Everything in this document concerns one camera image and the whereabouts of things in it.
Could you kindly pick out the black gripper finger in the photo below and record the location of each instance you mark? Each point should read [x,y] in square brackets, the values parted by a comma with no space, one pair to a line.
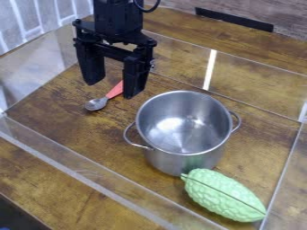
[136,68]
[90,62]

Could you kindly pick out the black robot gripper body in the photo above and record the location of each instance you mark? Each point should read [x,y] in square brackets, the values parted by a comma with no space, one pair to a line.
[117,24]

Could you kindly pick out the green bumpy gourd toy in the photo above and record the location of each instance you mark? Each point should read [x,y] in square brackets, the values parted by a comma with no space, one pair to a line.
[223,196]

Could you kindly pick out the silver metal pot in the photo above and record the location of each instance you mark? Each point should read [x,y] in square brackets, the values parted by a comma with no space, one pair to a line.
[184,127]

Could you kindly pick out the black strip on table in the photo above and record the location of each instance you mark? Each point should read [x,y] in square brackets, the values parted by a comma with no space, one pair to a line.
[261,26]

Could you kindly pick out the red-handled metal spoon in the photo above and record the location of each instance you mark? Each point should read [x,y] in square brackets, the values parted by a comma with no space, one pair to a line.
[97,103]

